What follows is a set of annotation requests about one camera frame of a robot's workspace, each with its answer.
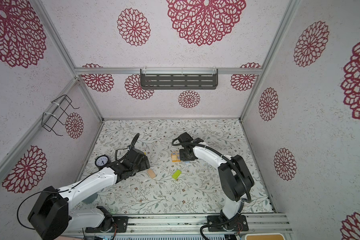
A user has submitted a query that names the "lime green wood block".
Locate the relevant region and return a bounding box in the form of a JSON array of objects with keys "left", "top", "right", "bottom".
[{"left": 172, "top": 170, "right": 182, "bottom": 180}]

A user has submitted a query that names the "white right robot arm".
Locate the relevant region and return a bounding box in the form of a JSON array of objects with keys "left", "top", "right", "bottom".
[{"left": 171, "top": 133, "right": 255, "bottom": 220}]

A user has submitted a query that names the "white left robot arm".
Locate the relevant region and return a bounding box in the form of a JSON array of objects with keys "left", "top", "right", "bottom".
[{"left": 28, "top": 148, "right": 150, "bottom": 240}]

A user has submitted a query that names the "plain tan wood block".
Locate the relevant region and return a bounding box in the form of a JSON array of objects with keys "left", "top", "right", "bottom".
[{"left": 147, "top": 169, "right": 156, "bottom": 179}]

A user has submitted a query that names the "small black alarm clock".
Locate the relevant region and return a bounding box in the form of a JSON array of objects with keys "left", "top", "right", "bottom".
[{"left": 95, "top": 155, "right": 111, "bottom": 170}]

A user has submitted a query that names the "teal ceramic cup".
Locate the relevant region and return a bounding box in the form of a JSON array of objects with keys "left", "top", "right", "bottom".
[{"left": 82, "top": 193, "right": 98, "bottom": 205}]

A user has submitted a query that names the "orange topped white box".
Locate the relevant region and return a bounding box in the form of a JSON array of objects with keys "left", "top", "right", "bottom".
[{"left": 244, "top": 233, "right": 286, "bottom": 240}]

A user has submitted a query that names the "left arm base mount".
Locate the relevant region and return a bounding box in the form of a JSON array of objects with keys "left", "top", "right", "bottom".
[{"left": 84, "top": 206, "right": 129, "bottom": 234}]

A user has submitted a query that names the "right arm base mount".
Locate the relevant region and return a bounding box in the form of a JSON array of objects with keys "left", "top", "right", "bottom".
[{"left": 207, "top": 213, "right": 249, "bottom": 232}]

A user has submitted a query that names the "dark grey wall shelf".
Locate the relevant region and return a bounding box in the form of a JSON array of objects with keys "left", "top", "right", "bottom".
[{"left": 140, "top": 69, "right": 219, "bottom": 90}]

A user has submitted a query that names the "black wire wall rack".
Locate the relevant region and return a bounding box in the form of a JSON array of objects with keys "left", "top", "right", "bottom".
[{"left": 41, "top": 95, "right": 79, "bottom": 137}]

